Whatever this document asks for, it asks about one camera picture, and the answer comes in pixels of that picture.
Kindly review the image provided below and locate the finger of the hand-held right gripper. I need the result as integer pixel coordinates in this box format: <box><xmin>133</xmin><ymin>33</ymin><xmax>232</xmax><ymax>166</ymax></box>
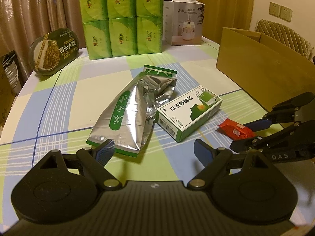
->
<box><xmin>242</xmin><ymin>92</ymin><xmax>314</xmax><ymax>133</ymax></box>
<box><xmin>230</xmin><ymin>122</ymin><xmax>303</xmax><ymax>153</ymax></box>

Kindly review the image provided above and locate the beige curtain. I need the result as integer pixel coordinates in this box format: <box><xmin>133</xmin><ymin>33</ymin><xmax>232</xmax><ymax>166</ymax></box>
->
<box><xmin>0</xmin><ymin>0</ymin><xmax>84</xmax><ymax>79</ymax></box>

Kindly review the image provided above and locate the brown cardboard box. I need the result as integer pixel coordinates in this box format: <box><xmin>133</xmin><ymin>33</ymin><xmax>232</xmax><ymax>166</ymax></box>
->
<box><xmin>216</xmin><ymin>27</ymin><xmax>315</xmax><ymax>111</ymax></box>

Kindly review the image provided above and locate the chair with quilted cushion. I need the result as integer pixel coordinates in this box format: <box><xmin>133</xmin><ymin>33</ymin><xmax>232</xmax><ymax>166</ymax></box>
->
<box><xmin>255</xmin><ymin>19</ymin><xmax>312</xmax><ymax>60</ymax></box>

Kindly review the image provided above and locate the silver foil bag green label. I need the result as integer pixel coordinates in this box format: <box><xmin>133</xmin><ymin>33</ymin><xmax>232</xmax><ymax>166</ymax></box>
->
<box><xmin>86</xmin><ymin>65</ymin><xmax>178</xmax><ymax>158</ymax></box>

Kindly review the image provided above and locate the red packet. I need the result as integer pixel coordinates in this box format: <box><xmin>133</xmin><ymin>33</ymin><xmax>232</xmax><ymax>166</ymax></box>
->
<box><xmin>217</xmin><ymin>118</ymin><xmax>256</xmax><ymax>140</ymax></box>

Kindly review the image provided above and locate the desktop with checked tablecloth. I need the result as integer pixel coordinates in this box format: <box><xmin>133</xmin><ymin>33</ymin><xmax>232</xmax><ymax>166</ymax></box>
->
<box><xmin>0</xmin><ymin>36</ymin><xmax>315</xmax><ymax>227</ymax></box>

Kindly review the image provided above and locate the white appliance carton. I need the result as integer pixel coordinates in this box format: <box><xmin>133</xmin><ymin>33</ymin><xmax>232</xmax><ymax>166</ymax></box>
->
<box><xmin>163</xmin><ymin>0</ymin><xmax>205</xmax><ymax>46</ymax></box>

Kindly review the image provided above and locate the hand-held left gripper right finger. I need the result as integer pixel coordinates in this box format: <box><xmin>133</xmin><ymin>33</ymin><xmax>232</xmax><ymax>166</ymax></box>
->
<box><xmin>187</xmin><ymin>139</ymin><xmax>273</xmax><ymax>190</ymax></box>

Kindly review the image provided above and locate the green tissue multipack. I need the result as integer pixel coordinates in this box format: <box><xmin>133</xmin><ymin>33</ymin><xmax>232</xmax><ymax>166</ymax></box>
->
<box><xmin>78</xmin><ymin>0</ymin><xmax>164</xmax><ymax>61</ymax></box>

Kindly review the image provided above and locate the wooden door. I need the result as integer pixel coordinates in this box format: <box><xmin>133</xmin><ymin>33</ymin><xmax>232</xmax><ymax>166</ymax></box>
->
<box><xmin>197</xmin><ymin>0</ymin><xmax>256</xmax><ymax>45</ymax></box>

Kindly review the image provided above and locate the dark green instant noodle bowl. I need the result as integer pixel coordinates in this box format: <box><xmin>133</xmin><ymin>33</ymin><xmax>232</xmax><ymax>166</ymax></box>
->
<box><xmin>28</xmin><ymin>28</ymin><xmax>80</xmax><ymax>77</ymax></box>

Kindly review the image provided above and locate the white and green medicine box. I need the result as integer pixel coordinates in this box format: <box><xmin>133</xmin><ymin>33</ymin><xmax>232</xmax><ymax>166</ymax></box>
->
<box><xmin>157</xmin><ymin>85</ymin><xmax>223</xmax><ymax>143</ymax></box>

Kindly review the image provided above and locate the beige wall socket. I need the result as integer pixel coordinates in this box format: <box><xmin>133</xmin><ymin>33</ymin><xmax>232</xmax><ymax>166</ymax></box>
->
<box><xmin>280</xmin><ymin>6</ymin><xmax>293</xmax><ymax>22</ymax></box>
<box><xmin>269</xmin><ymin>2</ymin><xmax>281</xmax><ymax>16</ymax></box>

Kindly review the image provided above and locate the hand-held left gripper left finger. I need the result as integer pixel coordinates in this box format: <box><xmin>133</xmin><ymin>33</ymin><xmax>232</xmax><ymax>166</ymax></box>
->
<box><xmin>37</xmin><ymin>138</ymin><xmax>121</xmax><ymax>190</ymax></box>

